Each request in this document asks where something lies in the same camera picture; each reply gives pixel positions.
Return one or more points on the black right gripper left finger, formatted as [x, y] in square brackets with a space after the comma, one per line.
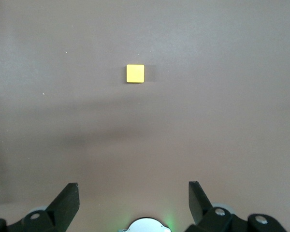
[65, 205]

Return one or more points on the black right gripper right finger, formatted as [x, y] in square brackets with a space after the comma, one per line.
[200, 207]

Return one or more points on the yellow cube block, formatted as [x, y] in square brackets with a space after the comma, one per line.
[135, 73]

